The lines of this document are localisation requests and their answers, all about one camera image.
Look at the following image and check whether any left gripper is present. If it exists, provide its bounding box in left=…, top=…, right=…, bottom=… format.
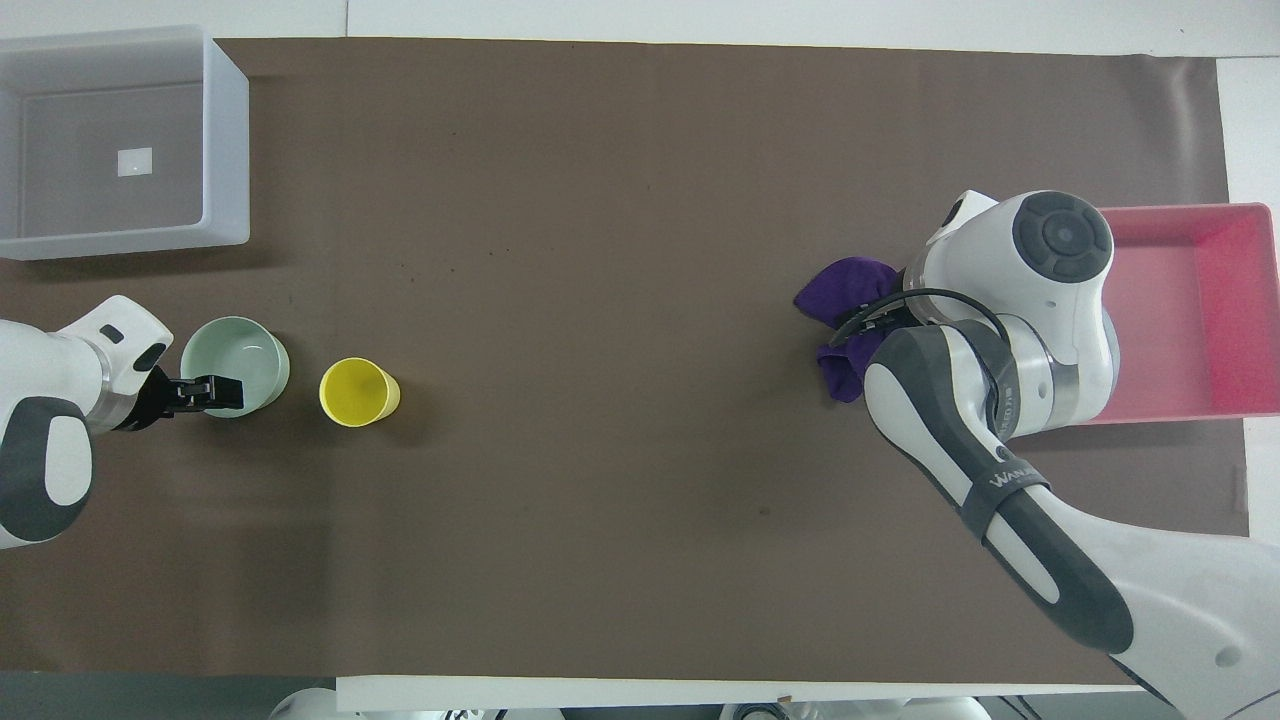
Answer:
left=121, top=365, right=183, bottom=433

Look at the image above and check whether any pink plastic box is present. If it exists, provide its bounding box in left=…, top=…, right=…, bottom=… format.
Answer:
left=1078, top=202, right=1280, bottom=425

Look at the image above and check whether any light green bowl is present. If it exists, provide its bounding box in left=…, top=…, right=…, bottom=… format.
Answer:
left=180, top=316, right=291, bottom=419

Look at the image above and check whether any yellow cup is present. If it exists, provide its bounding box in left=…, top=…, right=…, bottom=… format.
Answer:
left=319, top=357, right=402, bottom=429

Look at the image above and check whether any translucent white plastic bin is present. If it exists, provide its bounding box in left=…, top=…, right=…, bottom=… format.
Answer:
left=0, top=25, right=251, bottom=262

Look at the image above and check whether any purple cloth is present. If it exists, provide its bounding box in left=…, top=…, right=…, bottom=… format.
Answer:
left=794, top=256, right=901, bottom=404

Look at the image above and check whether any black cable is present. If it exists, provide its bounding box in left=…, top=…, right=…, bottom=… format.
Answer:
left=828, top=287, right=1014, bottom=419

